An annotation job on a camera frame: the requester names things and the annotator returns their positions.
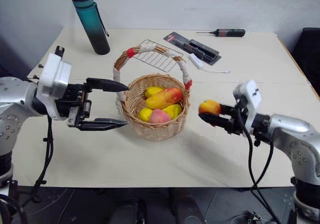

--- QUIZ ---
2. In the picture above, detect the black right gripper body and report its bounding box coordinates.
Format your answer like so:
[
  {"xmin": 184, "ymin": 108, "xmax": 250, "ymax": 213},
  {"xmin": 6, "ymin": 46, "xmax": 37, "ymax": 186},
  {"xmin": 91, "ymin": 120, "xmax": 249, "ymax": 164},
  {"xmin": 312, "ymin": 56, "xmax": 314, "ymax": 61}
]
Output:
[{"xmin": 225, "ymin": 103, "xmax": 249, "ymax": 137}]

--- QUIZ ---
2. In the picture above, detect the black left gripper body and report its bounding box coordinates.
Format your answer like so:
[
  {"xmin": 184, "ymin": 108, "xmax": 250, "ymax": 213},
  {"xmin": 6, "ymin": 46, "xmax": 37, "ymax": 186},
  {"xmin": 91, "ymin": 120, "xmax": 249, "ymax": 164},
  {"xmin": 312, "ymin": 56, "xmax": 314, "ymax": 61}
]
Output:
[{"xmin": 55, "ymin": 82, "xmax": 94, "ymax": 130}]

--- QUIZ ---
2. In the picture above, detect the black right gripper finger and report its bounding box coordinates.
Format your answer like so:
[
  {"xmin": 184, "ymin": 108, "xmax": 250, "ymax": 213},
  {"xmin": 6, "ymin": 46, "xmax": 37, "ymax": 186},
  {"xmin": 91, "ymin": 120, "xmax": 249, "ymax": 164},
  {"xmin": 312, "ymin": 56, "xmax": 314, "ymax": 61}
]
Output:
[
  {"xmin": 198, "ymin": 112, "xmax": 232, "ymax": 129},
  {"xmin": 219, "ymin": 103, "xmax": 236, "ymax": 116}
]

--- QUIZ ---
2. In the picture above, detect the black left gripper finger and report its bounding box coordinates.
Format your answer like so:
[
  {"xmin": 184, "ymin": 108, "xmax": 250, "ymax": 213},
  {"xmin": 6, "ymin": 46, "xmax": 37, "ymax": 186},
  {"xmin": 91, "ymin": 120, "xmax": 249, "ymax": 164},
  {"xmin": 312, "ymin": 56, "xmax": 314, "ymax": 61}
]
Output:
[
  {"xmin": 85, "ymin": 77, "xmax": 131, "ymax": 94},
  {"xmin": 75, "ymin": 118, "xmax": 129, "ymax": 132}
]

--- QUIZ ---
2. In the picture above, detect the red yellow apple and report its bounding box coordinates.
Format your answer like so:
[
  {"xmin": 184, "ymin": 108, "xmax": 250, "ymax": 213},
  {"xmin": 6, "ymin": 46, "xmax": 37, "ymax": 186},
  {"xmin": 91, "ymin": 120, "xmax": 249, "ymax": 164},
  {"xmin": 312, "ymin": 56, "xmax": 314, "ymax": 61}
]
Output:
[{"xmin": 198, "ymin": 99, "xmax": 222, "ymax": 116}]

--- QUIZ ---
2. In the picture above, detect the yellow ridged fruit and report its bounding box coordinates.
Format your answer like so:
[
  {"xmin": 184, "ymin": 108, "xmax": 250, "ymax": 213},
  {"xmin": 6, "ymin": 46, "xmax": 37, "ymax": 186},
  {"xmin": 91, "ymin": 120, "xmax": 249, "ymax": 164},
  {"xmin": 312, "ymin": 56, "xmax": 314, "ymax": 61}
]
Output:
[{"xmin": 161, "ymin": 103, "xmax": 183, "ymax": 121}]

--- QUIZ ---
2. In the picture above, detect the yellow round lemon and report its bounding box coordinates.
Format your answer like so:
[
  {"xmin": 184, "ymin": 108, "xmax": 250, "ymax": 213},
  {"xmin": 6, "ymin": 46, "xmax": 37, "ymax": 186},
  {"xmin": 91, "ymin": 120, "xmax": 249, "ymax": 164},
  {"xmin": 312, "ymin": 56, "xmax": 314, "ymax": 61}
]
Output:
[{"xmin": 138, "ymin": 107, "xmax": 154, "ymax": 123}]

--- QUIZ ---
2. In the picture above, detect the small yellow oval fruit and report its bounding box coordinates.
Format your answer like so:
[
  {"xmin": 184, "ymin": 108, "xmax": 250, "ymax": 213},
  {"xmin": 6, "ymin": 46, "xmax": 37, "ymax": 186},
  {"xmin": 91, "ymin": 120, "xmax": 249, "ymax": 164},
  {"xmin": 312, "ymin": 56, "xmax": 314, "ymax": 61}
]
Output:
[{"xmin": 144, "ymin": 86, "xmax": 166, "ymax": 98}]

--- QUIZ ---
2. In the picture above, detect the pink peach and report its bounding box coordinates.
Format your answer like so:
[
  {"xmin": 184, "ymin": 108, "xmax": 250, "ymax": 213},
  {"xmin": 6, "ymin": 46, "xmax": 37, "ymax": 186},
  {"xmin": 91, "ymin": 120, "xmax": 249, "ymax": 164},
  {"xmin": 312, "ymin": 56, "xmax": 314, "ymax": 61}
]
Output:
[{"xmin": 149, "ymin": 109, "xmax": 172, "ymax": 124}]

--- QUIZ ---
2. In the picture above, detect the red yellow mango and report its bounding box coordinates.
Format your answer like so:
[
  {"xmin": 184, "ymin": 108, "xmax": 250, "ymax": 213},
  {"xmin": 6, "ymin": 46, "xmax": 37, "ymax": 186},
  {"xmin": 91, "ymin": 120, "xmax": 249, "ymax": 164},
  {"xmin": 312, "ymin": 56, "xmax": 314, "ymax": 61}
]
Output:
[{"xmin": 145, "ymin": 87, "xmax": 184, "ymax": 111}]

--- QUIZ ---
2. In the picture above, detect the teal water bottle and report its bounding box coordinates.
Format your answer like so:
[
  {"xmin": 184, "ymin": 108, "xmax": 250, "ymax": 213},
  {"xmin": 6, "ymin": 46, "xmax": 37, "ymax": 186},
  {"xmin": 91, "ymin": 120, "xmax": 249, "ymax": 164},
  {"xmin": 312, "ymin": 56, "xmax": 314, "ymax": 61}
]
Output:
[{"xmin": 69, "ymin": 0, "xmax": 111, "ymax": 56}]

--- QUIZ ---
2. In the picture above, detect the black tool package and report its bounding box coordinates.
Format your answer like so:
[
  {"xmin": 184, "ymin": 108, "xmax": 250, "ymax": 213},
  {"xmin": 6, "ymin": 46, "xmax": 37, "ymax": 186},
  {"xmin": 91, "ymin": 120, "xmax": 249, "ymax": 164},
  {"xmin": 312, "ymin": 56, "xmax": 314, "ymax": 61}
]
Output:
[{"xmin": 163, "ymin": 31, "xmax": 223, "ymax": 66}]

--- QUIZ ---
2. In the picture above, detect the black screwdriver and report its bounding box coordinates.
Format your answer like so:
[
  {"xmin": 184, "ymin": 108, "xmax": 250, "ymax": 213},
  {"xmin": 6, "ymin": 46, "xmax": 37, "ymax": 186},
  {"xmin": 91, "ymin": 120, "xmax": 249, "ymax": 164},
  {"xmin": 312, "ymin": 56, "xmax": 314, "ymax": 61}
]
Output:
[{"xmin": 195, "ymin": 28, "xmax": 247, "ymax": 38}]

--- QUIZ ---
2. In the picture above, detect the black chair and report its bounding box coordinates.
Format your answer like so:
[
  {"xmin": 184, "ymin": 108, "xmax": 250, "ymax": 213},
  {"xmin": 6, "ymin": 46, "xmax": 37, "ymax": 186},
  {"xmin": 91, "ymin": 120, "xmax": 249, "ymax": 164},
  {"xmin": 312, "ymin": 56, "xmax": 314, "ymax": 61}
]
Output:
[{"xmin": 291, "ymin": 27, "xmax": 320, "ymax": 98}]

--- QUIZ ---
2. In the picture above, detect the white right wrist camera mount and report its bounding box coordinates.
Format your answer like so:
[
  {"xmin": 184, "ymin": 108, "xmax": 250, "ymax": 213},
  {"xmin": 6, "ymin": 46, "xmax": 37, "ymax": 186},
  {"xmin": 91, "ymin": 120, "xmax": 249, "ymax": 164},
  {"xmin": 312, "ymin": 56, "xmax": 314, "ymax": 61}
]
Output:
[{"xmin": 232, "ymin": 79, "xmax": 262, "ymax": 135}]

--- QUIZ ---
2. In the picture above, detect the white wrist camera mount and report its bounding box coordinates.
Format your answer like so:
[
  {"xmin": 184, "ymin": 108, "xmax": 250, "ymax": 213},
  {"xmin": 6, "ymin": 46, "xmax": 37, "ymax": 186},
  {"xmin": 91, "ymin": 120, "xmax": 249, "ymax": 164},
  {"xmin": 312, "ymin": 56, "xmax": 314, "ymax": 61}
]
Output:
[
  {"xmin": 232, "ymin": 79, "xmax": 262, "ymax": 135},
  {"xmin": 37, "ymin": 45, "xmax": 73, "ymax": 121}
]

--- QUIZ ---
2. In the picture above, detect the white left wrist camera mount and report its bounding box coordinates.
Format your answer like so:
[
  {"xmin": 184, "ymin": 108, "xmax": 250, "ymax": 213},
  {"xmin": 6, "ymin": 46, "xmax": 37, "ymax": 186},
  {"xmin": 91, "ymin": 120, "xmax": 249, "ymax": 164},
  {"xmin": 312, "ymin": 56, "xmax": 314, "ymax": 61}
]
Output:
[{"xmin": 37, "ymin": 45, "xmax": 73, "ymax": 121}]

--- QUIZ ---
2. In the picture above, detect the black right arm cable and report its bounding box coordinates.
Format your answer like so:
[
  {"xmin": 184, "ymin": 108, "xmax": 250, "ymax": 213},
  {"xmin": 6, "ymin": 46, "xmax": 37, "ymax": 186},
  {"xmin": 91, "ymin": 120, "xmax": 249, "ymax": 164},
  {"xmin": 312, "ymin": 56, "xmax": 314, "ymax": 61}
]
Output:
[{"xmin": 237, "ymin": 107, "xmax": 282, "ymax": 224}]

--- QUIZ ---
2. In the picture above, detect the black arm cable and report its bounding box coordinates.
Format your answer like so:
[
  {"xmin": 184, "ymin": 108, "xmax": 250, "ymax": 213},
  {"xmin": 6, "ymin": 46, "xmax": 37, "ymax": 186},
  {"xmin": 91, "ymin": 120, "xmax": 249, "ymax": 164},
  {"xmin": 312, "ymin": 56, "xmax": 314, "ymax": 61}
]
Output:
[
  {"xmin": 237, "ymin": 107, "xmax": 282, "ymax": 224},
  {"xmin": 22, "ymin": 113, "xmax": 55, "ymax": 207}
]

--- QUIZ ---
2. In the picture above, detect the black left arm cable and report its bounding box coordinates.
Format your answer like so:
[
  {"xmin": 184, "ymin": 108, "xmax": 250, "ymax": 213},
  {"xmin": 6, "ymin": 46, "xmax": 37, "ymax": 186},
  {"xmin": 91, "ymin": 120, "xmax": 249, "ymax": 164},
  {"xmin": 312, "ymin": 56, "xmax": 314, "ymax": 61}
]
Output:
[{"xmin": 22, "ymin": 113, "xmax": 55, "ymax": 207}]

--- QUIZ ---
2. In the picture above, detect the wicker basket with handle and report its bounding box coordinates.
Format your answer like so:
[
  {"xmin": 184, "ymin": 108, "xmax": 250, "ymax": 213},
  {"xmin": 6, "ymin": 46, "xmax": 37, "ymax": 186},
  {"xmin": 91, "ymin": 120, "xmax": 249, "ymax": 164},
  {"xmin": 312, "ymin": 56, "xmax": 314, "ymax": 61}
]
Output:
[{"xmin": 113, "ymin": 43, "xmax": 194, "ymax": 141}]

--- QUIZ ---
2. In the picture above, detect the white adapter with cable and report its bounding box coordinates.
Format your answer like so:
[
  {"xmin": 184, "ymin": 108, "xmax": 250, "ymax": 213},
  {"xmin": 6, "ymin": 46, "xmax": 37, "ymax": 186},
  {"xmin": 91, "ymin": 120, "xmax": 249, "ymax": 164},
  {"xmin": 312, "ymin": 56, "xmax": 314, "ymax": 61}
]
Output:
[{"xmin": 187, "ymin": 53, "xmax": 231, "ymax": 75}]

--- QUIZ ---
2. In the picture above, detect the metal wire rack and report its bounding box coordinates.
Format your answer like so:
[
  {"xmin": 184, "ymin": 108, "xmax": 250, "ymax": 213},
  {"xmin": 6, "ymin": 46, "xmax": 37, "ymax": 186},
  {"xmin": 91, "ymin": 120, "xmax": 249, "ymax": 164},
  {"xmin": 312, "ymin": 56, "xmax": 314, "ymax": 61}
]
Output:
[{"xmin": 129, "ymin": 39, "xmax": 185, "ymax": 73}]

